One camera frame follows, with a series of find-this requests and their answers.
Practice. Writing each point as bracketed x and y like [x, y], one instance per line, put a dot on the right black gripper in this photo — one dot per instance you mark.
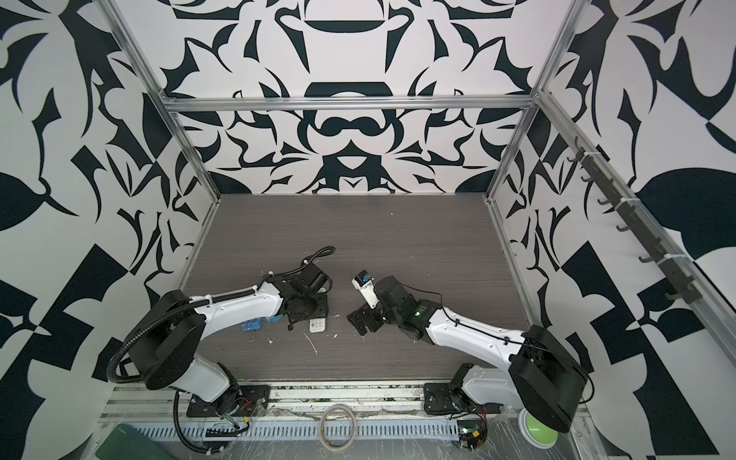
[359, 322]

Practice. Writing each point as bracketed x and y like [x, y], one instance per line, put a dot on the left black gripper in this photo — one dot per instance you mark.
[323, 311]

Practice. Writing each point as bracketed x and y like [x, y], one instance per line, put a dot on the white remote control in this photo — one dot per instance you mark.
[317, 325]

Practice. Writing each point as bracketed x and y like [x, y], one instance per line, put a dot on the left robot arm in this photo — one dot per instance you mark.
[161, 349]

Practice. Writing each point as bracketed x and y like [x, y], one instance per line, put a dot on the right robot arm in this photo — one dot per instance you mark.
[547, 381]

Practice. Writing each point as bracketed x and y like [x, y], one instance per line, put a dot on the blue toy block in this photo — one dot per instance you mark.
[274, 319]

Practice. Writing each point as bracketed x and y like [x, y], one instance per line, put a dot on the small electronics board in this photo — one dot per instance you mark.
[472, 433]

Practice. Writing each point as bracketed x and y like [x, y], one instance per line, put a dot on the green push button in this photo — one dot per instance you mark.
[535, 432]

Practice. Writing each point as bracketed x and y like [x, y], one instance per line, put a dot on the dark green pad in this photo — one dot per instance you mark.
[125, 442]

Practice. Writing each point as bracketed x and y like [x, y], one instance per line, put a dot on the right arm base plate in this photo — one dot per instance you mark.
[442, 399]

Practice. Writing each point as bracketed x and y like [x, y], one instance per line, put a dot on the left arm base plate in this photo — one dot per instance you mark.
[245, 402]

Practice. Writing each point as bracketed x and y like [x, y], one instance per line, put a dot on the slotted cable duct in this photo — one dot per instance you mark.
[306, 430]

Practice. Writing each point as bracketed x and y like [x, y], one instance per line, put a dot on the black wall hook rail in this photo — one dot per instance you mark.
[638, 220]

